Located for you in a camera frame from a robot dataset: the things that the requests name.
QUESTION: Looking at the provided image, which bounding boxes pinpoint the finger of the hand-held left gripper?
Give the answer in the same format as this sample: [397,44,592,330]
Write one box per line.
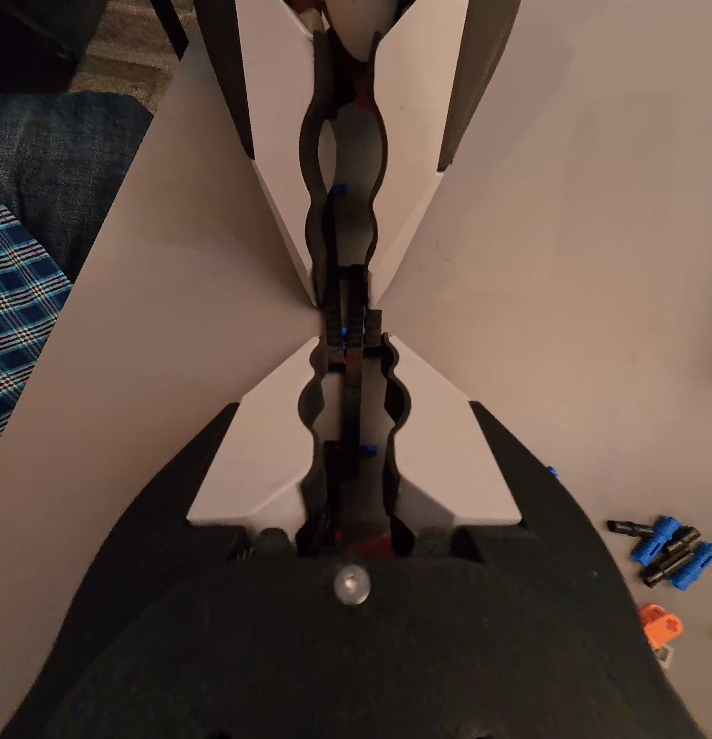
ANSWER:
[235,0,334,308]
[364,0,469,308]

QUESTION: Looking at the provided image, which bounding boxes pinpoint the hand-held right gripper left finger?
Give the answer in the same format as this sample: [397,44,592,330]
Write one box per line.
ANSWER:
[186,335,328,540]

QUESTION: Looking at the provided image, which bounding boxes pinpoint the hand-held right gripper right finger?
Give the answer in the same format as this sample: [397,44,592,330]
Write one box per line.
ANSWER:
[379,333,524,555]

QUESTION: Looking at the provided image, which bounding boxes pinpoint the black toy beam assembly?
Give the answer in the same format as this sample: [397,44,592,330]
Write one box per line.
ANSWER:
[318,184,387,558]

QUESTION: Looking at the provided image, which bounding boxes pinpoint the beige desk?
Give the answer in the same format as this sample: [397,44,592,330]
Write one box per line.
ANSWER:
[0,0,712,739]

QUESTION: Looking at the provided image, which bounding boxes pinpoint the black furniture leg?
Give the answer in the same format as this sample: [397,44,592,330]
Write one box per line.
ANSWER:
[150,0,190,62]

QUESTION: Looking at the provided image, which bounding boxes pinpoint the blue and black toy pin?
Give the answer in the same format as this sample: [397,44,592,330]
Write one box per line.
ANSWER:
[630,515,701,567]
[641,541,712,591]

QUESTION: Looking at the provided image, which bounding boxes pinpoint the dark blue trousers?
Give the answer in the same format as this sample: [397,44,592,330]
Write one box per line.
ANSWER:
[0,91,156,281]

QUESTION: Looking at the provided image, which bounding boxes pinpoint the dark furniture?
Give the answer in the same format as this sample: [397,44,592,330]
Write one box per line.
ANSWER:
[0,0,110,94]

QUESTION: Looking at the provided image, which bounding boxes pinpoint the orange toy connector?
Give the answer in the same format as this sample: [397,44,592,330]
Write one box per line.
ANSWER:
[638,603,684,651]

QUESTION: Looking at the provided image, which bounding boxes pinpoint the blue plaid cloth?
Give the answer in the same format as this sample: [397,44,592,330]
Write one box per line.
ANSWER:
[0,189,72,458]

